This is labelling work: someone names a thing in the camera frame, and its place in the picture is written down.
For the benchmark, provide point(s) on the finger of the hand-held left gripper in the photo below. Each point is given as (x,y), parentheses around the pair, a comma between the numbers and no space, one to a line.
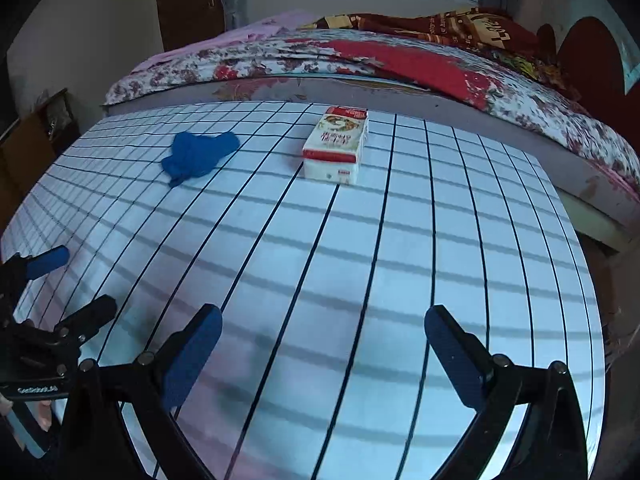
(87,317)
(45,262)

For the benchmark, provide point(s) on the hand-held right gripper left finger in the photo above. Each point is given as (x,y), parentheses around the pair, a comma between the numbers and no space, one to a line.
(192,355)

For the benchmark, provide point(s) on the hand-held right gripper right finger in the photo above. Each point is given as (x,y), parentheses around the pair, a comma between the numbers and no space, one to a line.
(452,355)

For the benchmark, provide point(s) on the blue glove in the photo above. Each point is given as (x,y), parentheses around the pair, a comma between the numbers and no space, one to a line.
(197,155)

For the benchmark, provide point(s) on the white and red carton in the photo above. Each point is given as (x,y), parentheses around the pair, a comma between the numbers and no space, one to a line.
(335,145)

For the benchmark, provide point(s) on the person's left hand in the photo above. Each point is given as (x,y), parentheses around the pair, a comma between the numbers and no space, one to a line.
(45,412)

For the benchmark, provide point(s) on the brown wooden cabinet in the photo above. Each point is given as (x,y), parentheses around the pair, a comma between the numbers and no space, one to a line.
(35,140)

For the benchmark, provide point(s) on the checkered tablecloth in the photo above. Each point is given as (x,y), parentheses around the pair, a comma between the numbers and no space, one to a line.
(325,285)

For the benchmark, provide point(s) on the pink bed sheet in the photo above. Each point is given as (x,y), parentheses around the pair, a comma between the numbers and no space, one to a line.
(220,42)

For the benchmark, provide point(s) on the dark wooden door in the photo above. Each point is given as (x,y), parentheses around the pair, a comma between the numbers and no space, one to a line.
(185,5)

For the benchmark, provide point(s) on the bed with floral blanket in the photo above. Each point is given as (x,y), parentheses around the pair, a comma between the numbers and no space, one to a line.
(280,57)

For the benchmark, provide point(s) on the red patterned blanket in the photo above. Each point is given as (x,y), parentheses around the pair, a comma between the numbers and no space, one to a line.
(450,27)

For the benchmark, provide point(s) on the dark red headboard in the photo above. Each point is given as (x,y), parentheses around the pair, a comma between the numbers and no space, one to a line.
(592,55)

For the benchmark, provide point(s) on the cream bed frame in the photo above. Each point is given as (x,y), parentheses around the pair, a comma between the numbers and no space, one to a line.
(600,225)

